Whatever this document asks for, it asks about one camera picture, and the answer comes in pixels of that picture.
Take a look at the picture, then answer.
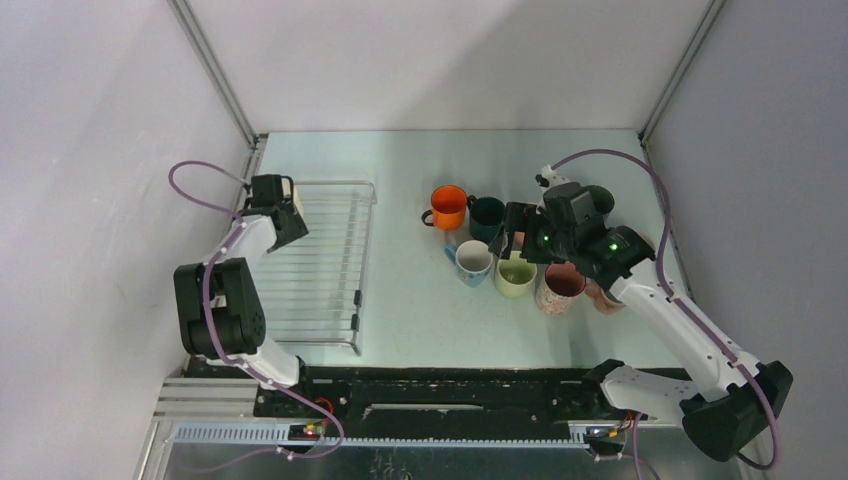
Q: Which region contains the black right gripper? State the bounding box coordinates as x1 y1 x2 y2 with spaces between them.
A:
488 202 575 266

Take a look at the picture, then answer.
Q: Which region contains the light blue mug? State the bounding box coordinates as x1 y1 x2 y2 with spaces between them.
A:
443 240 495 288

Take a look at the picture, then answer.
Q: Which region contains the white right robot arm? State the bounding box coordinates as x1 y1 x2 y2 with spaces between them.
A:
489 182 793 462

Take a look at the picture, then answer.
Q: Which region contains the pink mug white inside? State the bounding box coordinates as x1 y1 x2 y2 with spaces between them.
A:
513 232 525 250

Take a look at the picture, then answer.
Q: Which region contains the salmon pink pitcher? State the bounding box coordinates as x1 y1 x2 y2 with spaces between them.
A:
584 282 626 315

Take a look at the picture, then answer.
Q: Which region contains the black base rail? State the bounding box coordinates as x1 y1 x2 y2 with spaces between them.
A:
253 366 633 443

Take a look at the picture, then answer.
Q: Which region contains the metal wire dish rack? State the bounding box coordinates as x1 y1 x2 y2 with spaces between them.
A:
253 180 377 356

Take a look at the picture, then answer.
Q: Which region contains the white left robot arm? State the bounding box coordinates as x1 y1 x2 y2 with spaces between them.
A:
173 174 316 417

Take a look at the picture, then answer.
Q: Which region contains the light green mug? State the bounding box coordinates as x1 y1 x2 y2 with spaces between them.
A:
493 251 538 299

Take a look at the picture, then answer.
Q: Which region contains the pink patterned mug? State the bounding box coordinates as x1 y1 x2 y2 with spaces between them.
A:
534 262 587 316

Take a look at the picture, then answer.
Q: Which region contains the dark teal mug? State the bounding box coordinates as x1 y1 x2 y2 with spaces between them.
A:
467 195 506 244

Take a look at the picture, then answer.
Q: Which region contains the orange mug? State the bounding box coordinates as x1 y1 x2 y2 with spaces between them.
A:
421 185 468 232

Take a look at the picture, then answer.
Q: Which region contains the dark grey mug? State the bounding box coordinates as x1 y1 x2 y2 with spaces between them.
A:
586 185 615 216

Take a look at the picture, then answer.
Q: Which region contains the grey cable tray strip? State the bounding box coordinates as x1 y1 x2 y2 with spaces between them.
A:
173 423 591 450

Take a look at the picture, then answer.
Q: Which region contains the cream mug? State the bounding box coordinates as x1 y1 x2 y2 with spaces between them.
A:
291 186 305 217

